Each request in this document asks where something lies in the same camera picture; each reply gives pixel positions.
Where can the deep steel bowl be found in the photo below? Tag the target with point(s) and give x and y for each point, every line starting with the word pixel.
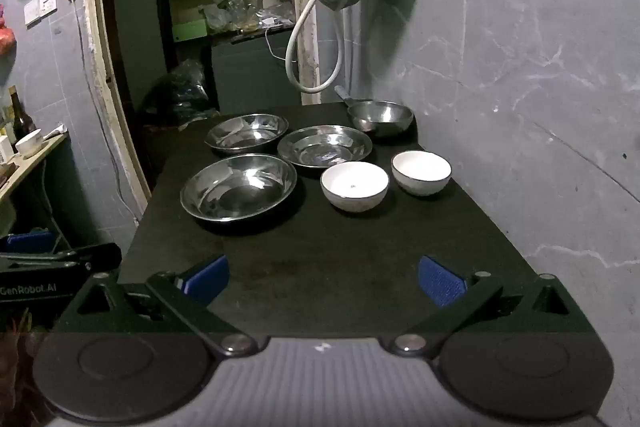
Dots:
pixel 381 116

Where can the red plastic bag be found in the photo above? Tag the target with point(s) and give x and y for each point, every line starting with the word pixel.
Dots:
pixel 6 39

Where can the small white bowl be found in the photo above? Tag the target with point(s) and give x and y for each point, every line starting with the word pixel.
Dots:
pixel 29 144

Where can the black cabinet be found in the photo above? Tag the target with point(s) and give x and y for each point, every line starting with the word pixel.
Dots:
pixel 250 77

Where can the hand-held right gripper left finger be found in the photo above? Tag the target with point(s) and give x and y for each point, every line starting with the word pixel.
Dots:
pixel 210 278

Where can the white spoon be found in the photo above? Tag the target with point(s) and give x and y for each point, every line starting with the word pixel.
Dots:
pixel 55 132

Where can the wooden counter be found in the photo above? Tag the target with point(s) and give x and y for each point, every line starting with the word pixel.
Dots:
pixel 30 167

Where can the pile of clear plastic bags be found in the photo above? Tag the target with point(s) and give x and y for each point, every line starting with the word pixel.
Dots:
pixel 240 9

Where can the white wall pipe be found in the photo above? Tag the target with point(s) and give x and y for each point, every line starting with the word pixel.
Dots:
pixel 352 52

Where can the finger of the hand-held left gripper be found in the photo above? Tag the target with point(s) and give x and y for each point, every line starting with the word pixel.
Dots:
pixel 30 241

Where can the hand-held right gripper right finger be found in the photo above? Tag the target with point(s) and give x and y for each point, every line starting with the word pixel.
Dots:
pixel 440 279

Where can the green box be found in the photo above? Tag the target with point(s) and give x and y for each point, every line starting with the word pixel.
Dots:
pixel 190 30

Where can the door frame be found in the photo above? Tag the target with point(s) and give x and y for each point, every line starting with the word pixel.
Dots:
pixel 102 57

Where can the white wall switch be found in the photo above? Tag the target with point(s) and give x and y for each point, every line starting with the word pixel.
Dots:
pixel 41 7

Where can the black plastic bag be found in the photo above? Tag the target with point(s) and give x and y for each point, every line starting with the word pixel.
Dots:
pixel 180 94

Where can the white ceramic bowl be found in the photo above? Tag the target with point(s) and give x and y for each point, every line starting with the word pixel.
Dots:
pixel 354 186
pixel 421 171

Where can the grey wall socket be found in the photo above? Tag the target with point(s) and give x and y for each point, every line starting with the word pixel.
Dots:
pixel 344 93

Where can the dark glass bottle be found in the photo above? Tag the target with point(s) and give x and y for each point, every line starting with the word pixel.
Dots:
pixel 21 119

